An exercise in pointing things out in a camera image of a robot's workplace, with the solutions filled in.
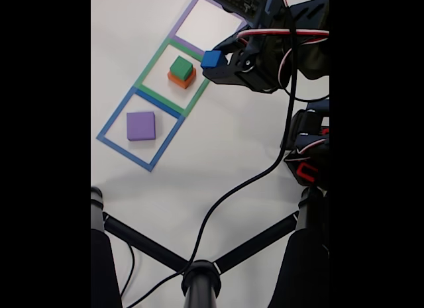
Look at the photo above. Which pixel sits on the green square frame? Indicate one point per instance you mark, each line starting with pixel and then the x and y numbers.
pixel 159 97

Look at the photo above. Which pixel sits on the small blue cube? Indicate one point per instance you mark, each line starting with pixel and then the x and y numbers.
pixel 211 59

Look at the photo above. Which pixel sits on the purple square frame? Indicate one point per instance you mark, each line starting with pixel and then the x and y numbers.
pixel 189 43

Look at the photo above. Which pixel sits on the orange cube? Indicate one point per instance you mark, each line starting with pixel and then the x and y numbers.
pixel 182 82

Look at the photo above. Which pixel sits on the large purple cube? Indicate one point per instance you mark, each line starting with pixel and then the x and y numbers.
pixel 140 126

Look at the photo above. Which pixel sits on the black camera box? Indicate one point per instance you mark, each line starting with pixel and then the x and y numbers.
pixel 238 0

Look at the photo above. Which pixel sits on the blue square frame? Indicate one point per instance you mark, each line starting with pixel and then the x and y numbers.
pixel 122 149

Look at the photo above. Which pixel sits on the green cube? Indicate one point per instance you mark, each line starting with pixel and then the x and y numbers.
pixel 180 67

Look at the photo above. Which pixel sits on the black tripod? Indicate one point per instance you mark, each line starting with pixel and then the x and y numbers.
pixel 200 281

